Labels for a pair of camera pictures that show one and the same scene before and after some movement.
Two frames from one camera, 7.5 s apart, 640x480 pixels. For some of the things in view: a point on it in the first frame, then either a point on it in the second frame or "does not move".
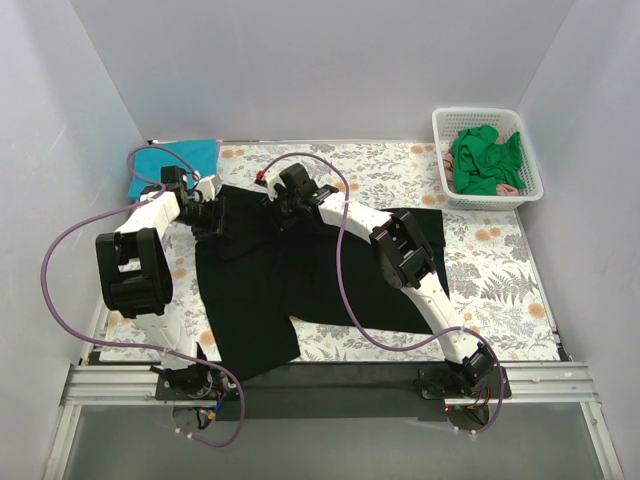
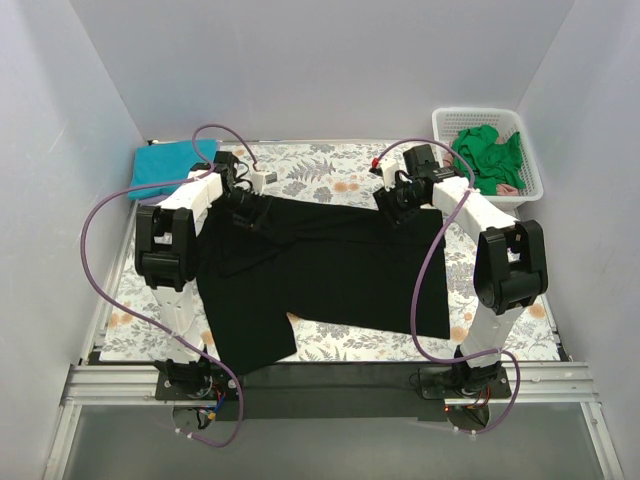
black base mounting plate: (331, 391) does not move
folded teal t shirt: (198, 158) does not move
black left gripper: (214, 220) -> (248, 211)
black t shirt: (262, 270) does not move
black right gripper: (279, 206) -> (391, 206)
